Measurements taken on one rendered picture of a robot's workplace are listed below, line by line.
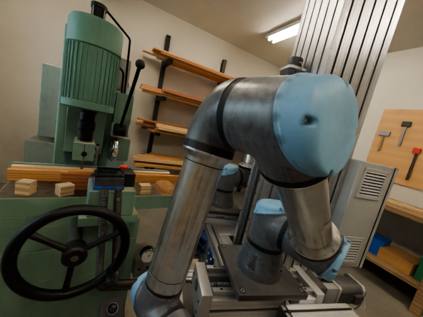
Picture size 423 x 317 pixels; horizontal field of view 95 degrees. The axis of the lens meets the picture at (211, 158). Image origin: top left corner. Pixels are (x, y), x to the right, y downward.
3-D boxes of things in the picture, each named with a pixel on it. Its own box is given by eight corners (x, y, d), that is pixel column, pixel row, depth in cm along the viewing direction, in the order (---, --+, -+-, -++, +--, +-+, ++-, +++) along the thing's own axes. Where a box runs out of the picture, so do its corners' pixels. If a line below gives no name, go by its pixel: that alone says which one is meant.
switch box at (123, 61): (114, 88, 102) (119, 56, 99) (112, 88, 110) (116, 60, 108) (127, 91, 105) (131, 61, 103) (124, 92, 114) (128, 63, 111)
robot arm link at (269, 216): (260, 226, 71) (270, 192, 69) (296, 248, 62) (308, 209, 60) (240, 233, 63) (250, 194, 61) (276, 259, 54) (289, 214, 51)
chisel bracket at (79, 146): (71, 163, 73) (73, 141, 72) (73, 155, 84) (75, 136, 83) (94, 165, 77) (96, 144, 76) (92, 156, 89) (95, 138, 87)
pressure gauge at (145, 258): (138, 268, 79) (141, 250, 78) (136, 262, 82) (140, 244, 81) (153, 265, 83) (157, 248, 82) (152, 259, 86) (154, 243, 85)
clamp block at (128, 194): (84, 218, 61) (87, 191, 59) (84, 200, 72) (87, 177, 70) (133, 214, 69) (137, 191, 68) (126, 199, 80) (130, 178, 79)
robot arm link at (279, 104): (301, 224, 63) (253, 60, 30) (354, 252, 52) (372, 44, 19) (281, 256, 59) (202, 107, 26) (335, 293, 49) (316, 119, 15)
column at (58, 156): (49, 187, 90) (63, 21, 79) (55, 172, 108) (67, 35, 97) (104, 187, 103) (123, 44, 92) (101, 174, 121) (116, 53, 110)
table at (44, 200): (-27, 237, 48) (-26, 215, 47) (11, 190, 73) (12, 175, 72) (189, 217, 83) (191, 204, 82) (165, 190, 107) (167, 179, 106)
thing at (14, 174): (5, 180, 68) (6, 169, 67) (7, 178, 69) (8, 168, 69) (180, 183, 105) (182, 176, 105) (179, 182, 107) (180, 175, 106)
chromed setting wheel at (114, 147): (109, 165, 91) (113, 139, 89) (107, 158, 101) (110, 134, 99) (116, 165, 93) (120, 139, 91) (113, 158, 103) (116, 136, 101)
